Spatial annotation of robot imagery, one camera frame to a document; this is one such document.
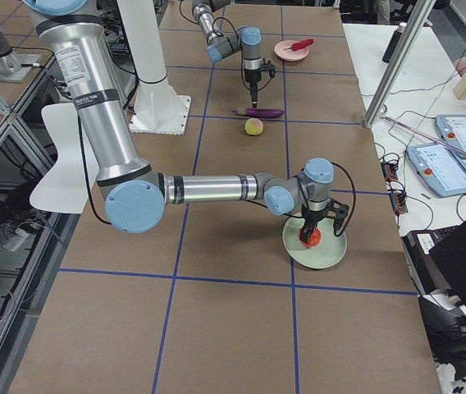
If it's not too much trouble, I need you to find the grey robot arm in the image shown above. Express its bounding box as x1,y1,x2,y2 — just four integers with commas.
192,1,263,108
27,1,347,243

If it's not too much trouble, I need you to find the purple eggplant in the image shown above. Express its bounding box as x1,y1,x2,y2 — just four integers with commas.
232,108,284,119

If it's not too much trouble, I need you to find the green plate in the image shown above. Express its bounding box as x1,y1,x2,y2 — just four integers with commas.
282,218,347,269

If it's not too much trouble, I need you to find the blue teach pendant near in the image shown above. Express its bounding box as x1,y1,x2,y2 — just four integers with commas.
406,144,466,197

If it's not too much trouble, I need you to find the black bottle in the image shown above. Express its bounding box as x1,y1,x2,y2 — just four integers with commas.
381,22,407,63

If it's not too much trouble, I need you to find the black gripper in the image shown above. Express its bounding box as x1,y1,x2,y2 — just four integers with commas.
244,69,262,108
299,205,331,242

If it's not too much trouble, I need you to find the black laptop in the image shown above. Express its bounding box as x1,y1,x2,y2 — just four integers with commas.
402,221,466,305

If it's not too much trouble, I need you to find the pink plate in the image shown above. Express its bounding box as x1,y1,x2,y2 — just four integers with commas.
273,40,311,62

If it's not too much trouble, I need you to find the white chair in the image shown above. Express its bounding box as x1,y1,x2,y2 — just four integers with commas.
30,103,99,213

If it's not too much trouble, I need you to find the green pink peach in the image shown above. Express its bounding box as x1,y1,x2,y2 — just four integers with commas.
244,118,263,135

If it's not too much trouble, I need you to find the aluminium frame post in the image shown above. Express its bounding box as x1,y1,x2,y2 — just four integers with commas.
363,0,436,129

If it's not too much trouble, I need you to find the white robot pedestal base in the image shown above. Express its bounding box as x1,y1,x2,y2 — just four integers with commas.
117,0,191,135

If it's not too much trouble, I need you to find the red yellow pomegranate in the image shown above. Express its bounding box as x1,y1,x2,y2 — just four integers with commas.
299,227,322,248

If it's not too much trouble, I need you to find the red chili pepper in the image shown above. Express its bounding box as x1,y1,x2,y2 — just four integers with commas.
285,39,314,52

